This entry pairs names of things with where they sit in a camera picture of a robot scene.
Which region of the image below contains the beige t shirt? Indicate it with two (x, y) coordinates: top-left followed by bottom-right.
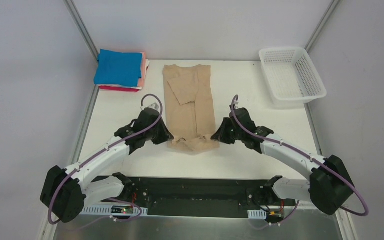
(162, 64), (220, 153)

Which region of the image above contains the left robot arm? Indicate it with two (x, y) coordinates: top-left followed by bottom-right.
(40, 106), (174, 225)

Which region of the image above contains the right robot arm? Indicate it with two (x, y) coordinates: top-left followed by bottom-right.
(211, 108), (354, 215)

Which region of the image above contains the pink folded t shirt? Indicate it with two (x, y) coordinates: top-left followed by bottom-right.
(137, 51), (147, 89)

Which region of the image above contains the red folded t shirt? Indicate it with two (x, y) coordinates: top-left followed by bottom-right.
(99, 85), (141, 93)

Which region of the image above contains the blue folded t shirt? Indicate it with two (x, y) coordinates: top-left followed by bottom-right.
(93, 49), (143, 87)

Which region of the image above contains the white plastic basket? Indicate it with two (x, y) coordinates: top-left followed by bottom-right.
(258, 47), (327, 108)

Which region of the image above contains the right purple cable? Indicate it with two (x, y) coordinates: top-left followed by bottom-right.
(230, 94), (370, 218)

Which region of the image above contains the purple cable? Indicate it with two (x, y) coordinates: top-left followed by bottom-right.
(47, 94), (164, 226)
(230, 94), (370, 218)

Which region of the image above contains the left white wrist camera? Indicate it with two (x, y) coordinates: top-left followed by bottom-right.
(141, 102), (161, 112)

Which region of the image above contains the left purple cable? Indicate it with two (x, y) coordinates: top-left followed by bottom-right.
(47, 94), (164, 226)

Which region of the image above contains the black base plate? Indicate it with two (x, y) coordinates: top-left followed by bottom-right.
(90, 175), (297, 220)

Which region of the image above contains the right white cable duct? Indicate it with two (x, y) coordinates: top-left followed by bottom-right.
(247, 209), (267, 220)

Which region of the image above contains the white cable duct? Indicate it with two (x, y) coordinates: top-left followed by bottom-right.
(247, 209), (267, 220)
(80, 204), (148, 217)

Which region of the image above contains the left white cable duct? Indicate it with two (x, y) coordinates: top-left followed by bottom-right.
(80, 204), (148, 217)

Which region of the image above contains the left aluminium frame post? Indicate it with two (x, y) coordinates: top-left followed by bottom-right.
(63, 0), (99, 60)

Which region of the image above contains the aluminium frame post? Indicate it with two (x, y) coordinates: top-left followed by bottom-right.
(63, 0), (99, 60)
(304, 0), (342, 53)

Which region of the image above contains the right aluminium frame post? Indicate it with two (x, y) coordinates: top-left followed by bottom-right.
(304, 0), (342, 53)

